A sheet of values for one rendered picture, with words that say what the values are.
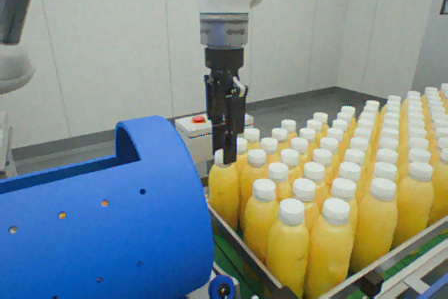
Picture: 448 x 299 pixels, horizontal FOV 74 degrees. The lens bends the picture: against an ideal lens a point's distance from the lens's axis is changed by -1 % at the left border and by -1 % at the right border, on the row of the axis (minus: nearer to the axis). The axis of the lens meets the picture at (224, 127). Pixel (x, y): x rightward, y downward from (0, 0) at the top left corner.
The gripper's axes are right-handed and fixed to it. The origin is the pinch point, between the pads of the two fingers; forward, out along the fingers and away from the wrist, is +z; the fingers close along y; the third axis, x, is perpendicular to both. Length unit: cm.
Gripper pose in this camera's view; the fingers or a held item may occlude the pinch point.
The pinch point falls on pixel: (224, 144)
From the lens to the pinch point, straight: 63.7
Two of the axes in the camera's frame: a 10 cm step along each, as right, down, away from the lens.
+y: 5.1, 3.2, -8.0
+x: 8.6, -1.9, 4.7
